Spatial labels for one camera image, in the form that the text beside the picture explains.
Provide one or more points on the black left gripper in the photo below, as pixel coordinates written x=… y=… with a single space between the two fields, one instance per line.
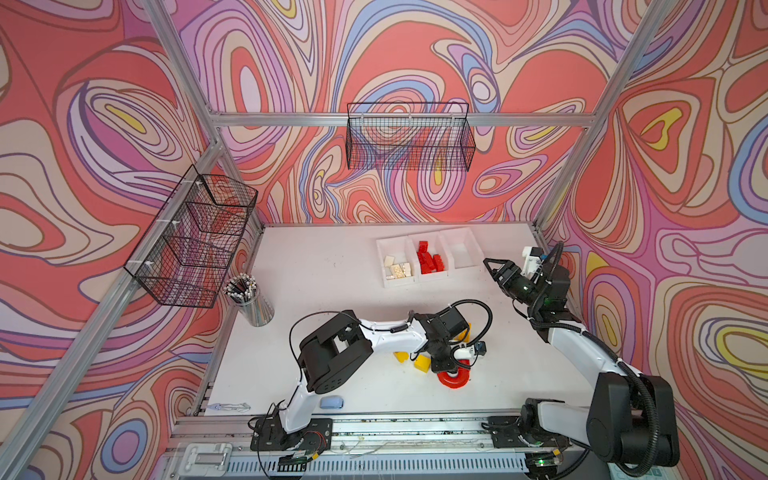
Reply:
x=448 y=368

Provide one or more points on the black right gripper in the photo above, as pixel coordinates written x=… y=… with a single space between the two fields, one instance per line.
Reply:
x=507 y=268

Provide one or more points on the yellow long lego brick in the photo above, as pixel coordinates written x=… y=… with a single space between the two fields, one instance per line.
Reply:
x=464 y=336

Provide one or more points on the yellow lego brick front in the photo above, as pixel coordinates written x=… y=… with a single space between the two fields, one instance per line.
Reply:
x=422 y=363

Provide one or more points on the red arch lego piece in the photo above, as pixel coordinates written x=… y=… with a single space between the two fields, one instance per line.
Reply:
x=457 y=378

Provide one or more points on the white lego brick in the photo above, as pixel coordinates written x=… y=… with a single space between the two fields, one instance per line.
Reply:
x=397 y=272

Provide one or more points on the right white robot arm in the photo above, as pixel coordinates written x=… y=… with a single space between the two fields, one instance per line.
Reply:
x=630 y=421

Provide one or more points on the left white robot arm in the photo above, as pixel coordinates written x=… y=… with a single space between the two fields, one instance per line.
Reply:
x=335 y=351

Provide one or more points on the middle translucent plastic bin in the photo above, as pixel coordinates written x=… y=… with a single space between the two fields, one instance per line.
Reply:
x=435 y=247

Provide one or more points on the translucent plastic bin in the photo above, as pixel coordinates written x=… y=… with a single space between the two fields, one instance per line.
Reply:
x=435 y=247
x=464 y=253
x=397 y=261

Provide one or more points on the left translucent plastic bin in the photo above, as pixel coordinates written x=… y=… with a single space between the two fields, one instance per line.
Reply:
x=397 y=261

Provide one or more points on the right translucent plastic bin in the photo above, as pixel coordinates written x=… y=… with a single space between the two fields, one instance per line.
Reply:
x=464 y=253

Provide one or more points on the blue eraser block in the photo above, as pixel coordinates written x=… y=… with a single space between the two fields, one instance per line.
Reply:
x=331 y=402

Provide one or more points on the metal cup of pens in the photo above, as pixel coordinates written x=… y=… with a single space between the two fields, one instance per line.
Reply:
x=244 y=291

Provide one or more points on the clear plastic bag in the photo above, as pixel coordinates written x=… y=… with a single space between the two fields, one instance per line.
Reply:
x=229 y=407

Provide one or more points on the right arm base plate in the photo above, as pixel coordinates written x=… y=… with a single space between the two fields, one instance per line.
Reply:
x=509 y=432

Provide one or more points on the back black wire basket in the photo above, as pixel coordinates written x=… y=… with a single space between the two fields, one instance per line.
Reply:
x=411 y=136

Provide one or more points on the black wire basket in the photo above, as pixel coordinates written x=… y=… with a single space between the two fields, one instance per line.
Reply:
x=411 y=136
x=183 y=258

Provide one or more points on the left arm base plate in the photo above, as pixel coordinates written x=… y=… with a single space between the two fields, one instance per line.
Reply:
x=268 y=435

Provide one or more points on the left black wire basket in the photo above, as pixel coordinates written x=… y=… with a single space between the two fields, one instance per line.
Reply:
x=183 y=258

